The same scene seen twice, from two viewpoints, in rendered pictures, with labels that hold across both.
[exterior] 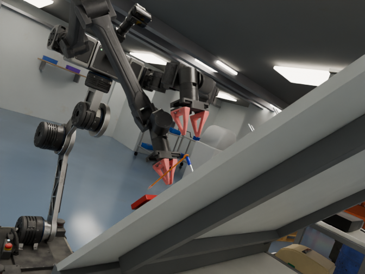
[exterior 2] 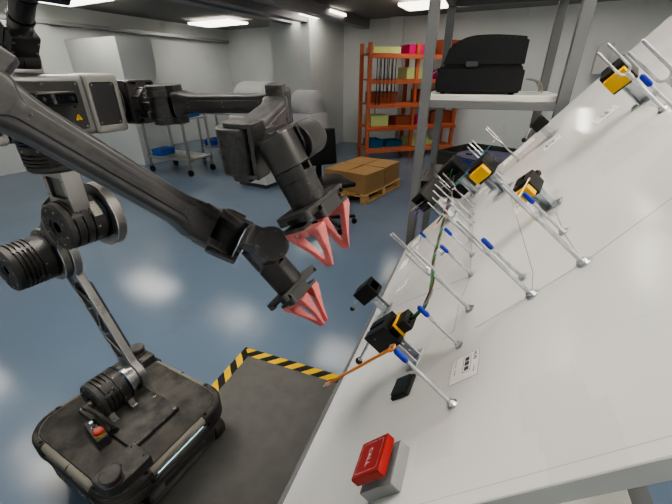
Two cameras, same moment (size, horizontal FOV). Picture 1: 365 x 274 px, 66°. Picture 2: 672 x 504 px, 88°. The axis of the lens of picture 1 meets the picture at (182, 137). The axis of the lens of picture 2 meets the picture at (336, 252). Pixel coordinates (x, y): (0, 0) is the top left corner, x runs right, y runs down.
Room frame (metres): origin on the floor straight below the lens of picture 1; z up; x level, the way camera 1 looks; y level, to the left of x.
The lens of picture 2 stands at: (0.36, 0.16, 1.52)
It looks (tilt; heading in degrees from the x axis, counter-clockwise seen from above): 27 degrees down; 339
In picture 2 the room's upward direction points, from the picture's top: straight up
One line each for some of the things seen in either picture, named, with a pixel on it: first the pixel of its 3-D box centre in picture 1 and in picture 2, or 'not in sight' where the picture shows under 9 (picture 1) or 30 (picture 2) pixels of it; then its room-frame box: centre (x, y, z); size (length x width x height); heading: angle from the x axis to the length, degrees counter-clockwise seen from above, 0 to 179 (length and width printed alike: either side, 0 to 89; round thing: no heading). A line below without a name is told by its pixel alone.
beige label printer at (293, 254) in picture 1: (301, 266); not in sight; (1.58, -0.90, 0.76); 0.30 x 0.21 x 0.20; 51
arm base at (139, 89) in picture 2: (152, 80); (150, 102); (1.62, 0.27, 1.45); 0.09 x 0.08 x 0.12; 131
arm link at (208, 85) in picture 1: (189, 81); (277, 145); (0.91, 0.04, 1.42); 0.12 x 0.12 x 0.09; 48
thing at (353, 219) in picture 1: (325, 211); (460, 181); (1.62, -0.93, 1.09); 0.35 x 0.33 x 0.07; 138
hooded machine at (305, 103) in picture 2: not in sight; (308, 125); (7.44, -1.96, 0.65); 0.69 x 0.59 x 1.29; 131
